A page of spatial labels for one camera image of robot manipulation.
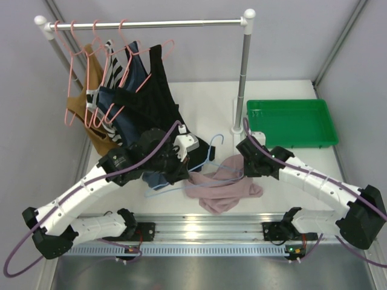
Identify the navy blue tank top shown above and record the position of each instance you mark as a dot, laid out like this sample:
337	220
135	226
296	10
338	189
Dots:
137	75

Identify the pink tank top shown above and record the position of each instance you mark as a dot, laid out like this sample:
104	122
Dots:
220	191

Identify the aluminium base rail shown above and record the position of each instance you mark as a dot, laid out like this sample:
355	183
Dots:
199	226

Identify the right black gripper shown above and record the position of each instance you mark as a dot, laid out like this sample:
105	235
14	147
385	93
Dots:
250	173

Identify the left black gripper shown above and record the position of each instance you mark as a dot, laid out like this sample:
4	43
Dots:
176	170

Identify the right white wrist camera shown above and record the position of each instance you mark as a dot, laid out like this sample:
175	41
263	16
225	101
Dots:
260	137

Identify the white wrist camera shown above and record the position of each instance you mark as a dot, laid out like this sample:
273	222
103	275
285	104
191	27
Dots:
260	137
185	142

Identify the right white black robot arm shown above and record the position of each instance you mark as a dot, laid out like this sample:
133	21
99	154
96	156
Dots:
355	214

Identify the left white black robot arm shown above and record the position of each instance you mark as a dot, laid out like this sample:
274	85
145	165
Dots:
114	170

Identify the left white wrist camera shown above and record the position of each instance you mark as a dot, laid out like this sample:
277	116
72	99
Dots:
185	142

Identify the brown tank top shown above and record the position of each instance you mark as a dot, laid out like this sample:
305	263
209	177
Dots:
77	106

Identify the black white striped tank top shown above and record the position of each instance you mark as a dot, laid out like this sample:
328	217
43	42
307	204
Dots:
116	137

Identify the green plastic tray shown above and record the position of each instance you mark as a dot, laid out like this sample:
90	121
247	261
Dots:
293	123

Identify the white and silver clothes rack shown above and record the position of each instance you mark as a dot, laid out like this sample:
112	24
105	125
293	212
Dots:
246	21

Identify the perforated grey cable duct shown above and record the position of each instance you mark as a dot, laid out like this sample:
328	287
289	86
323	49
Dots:
182	250

